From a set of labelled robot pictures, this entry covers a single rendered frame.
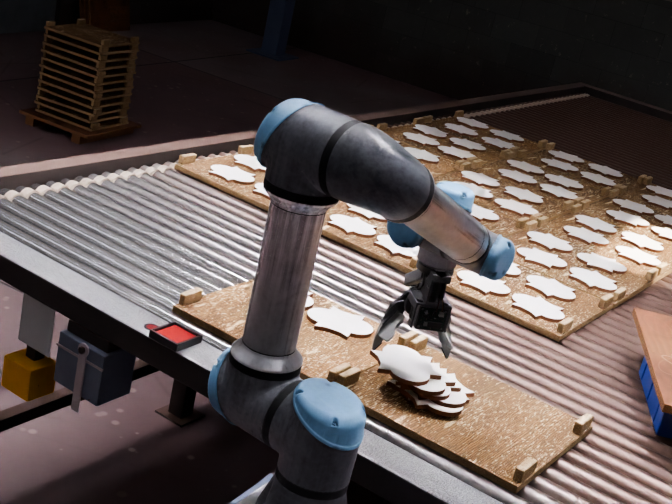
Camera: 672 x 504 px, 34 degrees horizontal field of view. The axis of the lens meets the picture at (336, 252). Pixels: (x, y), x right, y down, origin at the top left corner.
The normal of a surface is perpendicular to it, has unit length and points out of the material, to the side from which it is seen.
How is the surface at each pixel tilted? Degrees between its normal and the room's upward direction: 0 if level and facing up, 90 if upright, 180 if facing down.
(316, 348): 0
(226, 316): 0
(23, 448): 0
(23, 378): 90
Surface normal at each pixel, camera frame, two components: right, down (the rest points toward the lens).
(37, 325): -0.56, 0.18
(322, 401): 0.33, -0.86
